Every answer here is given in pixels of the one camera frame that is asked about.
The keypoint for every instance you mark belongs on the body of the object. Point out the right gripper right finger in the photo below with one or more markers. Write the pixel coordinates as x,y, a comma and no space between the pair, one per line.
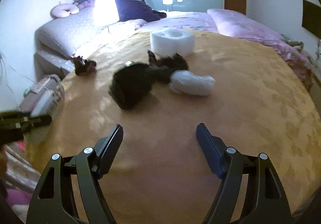
213,149

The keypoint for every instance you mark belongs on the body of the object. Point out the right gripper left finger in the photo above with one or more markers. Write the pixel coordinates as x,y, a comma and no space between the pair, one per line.
106,149

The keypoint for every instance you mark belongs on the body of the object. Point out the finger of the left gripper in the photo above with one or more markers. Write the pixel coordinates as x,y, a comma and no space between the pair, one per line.
40,120

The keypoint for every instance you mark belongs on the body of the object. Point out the grey cardboard box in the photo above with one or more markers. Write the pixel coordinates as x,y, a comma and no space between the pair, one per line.
46,104

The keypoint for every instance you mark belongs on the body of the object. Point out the brown bedside cabinet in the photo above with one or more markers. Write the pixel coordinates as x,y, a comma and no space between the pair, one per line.
35,92

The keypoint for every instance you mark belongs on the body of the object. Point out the black crumpled plastic bag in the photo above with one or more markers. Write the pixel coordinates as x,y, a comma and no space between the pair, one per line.
133,82

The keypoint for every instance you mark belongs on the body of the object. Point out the white crumpled tissue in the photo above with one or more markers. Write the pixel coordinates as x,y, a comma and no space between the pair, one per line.
185,82

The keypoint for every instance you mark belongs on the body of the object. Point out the golden yellow bedspread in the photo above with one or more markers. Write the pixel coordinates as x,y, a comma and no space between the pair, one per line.
160,174

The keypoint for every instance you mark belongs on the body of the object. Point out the grey upholstered headboard cushion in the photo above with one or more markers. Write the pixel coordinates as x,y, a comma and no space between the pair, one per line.
67,30

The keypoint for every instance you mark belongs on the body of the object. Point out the pink neck pillow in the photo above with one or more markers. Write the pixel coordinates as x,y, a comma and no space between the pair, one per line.
64,10

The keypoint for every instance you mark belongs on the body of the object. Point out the pink quilt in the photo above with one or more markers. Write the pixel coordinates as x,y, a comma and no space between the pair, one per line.
234,24

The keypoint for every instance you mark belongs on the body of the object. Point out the lit white table lamp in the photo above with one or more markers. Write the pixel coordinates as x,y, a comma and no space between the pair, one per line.
105,12

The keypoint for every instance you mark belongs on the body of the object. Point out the pink floral bed sheet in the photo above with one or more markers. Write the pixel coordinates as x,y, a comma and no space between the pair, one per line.
198,21

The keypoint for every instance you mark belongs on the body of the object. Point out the wall mounted black television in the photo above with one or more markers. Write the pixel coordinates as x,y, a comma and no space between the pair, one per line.
311,18

